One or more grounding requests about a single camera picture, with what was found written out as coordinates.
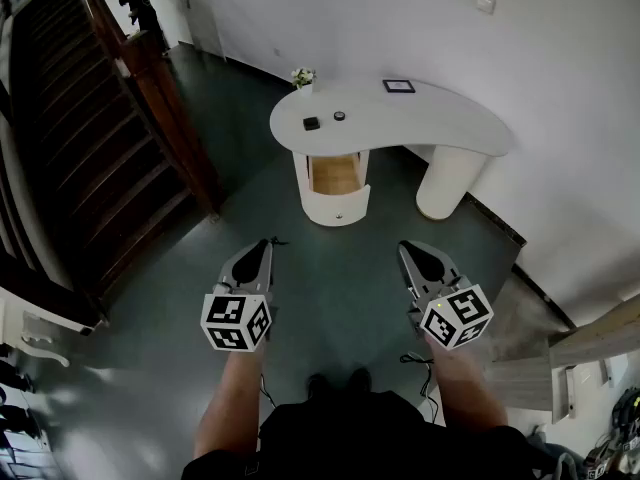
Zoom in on dark wooden staircase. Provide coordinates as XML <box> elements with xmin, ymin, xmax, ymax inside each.
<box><xmin>0</xmin><ymin>0</ymin><xmax>224</xmax><ymax>322</ymax></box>

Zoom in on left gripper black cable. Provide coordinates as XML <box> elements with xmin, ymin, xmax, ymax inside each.
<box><xmin>257</xmin><ymin>373</ymin><xmax>277</xmax><ymax>410</ymax></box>

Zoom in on pile of dark shoes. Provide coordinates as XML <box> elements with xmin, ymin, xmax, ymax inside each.
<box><xmin>0</xmin><ymin>343</ymin><xmax>54</xmax><ymax>480</ymax></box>

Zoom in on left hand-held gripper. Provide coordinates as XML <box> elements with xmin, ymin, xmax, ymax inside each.
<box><xmin>200</xmin><ymin>240</ymin><xmax>275</xmax><ymax>355</ymax></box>

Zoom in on white ornate cabinet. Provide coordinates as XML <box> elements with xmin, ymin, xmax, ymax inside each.
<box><xmin>0</xmin><ymin>287</ymin><xmax>109</xmax><ymax>369</ymax></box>

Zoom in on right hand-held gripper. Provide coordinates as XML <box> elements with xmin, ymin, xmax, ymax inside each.
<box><xmin>398</xmin><ymin>240</ymin><xmax>495</xmax><ymax>352</ymax></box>

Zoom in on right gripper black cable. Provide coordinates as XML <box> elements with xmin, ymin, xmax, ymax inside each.
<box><xmin>399</xmin><ymin>351</ymin><xmax>442</xmax><ymax>424</ymax></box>

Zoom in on person's black clothing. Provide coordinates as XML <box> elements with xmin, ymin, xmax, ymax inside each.
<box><xmin>182</xmin><ymin>390</ymin><xmax>556</xmax><ymax>480</ymax></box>

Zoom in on pile of gripper equipment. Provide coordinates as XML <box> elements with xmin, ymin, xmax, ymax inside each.
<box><xmin>582</xmin><ymin>387</ymin><xmax>640</xmax><ymax>480</ymax></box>

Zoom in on person's right forearm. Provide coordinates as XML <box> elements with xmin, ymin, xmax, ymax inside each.
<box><xmin>428</xmin><ymin>338</ymin><xmax>509</xmax><ymax>430</ymax></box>

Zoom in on white flowers in white vase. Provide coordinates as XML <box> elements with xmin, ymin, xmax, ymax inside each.
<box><xmin>291</xmin><ymin>67</ymin><xmax>318</xmax><ymax>97</ymax></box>

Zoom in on person's left black shoe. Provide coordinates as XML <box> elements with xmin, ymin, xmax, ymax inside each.
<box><xmin>305</xmin><ymin>373</ymin><xmax>332</xmax><ymax>400</ymax></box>

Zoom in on plain door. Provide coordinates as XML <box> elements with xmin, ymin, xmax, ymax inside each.
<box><xmin>172</xmin><ymin>0</ymin><xmax>229</xmax><ymax>62</ymax></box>

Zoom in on person's left forearm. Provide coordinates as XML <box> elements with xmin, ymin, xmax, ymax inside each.
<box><xmin>192</xmin><ymin>348</ymin><xmax>267</xmax><ymax>462</ymax></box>

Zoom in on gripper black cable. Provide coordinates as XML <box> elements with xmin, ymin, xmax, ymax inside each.
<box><xmin>399</xmin><ymin>351</ymin><xmax>442</xmax><ymax>424</ymax></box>
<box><xmin>257</xmin><ymin>373</ymin><xmax>277</xmax><ymax>410</ymax></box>

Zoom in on person's black shoe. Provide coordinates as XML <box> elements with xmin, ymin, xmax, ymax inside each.
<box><xmin>347</xmin><ymin>366</ymin><xmax>374</xmax><ymax>395</ymax></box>
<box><xmin>305</xmin><ymin>373</ymin><xmax>332</xmax><ymax>400</ymax></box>

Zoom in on white curved desk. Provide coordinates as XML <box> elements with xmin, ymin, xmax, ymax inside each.
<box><xmin>269</xmin><ymin>75</ymin><xmax>516</xmax><ymax>228</ymax></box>

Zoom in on person's right black shoe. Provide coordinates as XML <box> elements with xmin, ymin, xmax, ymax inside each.
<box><xmin>347</xmin><ymin>366</ymin><xmax>374</xmax><ymax>395</ymax></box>

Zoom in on light wooden workbench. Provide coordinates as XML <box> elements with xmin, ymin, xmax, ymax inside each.
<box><xmin>492</xmin><ymin>292</ymin><xmax>640</xmax><ymax>424</ymax></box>

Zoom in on large white wood-lined drawer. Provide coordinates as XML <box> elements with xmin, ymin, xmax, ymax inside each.
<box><xmin>299</xmin><ymin>151</ymin><xmax>373</xmax><ymax>228</ymax></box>

